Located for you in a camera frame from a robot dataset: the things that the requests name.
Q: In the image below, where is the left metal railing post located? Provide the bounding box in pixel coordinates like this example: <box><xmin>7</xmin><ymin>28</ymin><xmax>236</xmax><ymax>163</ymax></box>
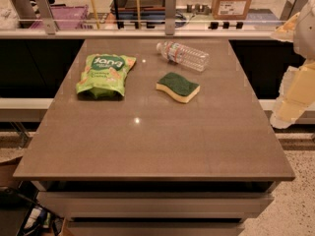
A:
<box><xmin>35</xmin><ymin>0</ymin><xmax>58</xmax><ymax>34</ymax></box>

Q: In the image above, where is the green and yellow sponge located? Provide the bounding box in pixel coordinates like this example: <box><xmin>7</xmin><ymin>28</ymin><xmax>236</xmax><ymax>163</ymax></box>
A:
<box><xmin>156</xmin><ymin>72</ymin><xmax>200</xmax><ymax>103</ymax></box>

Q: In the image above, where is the cardboard box with label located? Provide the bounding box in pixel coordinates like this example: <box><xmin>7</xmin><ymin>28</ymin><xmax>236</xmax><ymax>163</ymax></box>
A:
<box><xmin>212</xmin><ymin>0</ymin><xmax>252</xmax><ymax>20</ymax></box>

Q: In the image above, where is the middle metal railing post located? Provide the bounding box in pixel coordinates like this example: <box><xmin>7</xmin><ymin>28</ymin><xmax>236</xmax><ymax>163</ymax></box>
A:
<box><xmin>165</xmin><ymin>0</ymin><xmax>176</xmax><ymax>35</ymax></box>

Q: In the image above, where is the box of clutter on floor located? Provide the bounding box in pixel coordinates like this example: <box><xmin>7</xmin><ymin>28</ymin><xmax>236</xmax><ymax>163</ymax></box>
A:
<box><xmin>17</xmin><ymin>206</ymin><xmax>63</xmax><ymax>236</ymax></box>

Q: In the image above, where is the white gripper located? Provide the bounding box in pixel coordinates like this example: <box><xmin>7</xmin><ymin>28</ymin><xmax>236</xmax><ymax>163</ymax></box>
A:
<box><xmin>270</xmin><ymin>0</ymin><xmax>315</xmax><ymax>129</ymax></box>

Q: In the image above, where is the green snack bag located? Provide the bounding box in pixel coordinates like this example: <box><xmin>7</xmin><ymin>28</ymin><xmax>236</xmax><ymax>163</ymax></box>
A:
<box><xmin>76</xmin><ymin>54</ymin><xmax>137</xmax><ymax>99</ymax></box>

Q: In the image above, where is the purple plastic crate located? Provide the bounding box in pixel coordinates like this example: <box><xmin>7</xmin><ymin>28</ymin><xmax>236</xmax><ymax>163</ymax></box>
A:
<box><xmin>31</xmin><ymin>5</ymin><xmax>89</xmax><ymax>30</ymax></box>

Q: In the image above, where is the grey drawer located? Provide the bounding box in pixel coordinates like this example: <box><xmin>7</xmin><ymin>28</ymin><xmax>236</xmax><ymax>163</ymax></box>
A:
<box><xmin>37</xmin><ymin>192</ymin><xmax>274</xmax><ymax>219</ymax></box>
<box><xmin>66</xmin><ymin>220</ymin><xmax>244</xmax><ymax>236</ymax></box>

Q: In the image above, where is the yellow pole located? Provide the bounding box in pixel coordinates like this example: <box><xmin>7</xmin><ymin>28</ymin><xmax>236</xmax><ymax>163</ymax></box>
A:
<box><xmin>91</xmin><ymin>0</ymin><xmax>100</xmax><ymax>30</ymax></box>

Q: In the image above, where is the upper grey drawer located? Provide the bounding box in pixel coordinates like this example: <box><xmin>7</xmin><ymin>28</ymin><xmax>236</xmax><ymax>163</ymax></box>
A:
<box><xmin>37</xmin><ymin>192</ymin><xmax>274</xmax><ymax>219</ymax></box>

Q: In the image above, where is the lower grey drawer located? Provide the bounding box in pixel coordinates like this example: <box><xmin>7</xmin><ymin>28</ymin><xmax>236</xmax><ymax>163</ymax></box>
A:
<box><xmin>66</xmin><ymin>220</ymin><xmax>244</xmax><ymax>236</ymax></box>

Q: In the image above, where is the clear plastic water bottle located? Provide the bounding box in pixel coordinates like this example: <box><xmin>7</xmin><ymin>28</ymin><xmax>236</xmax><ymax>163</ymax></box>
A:
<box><xmin>157</xmin><ymin>41</ymin><xmax>210</xmax><ymax>72</ymax></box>

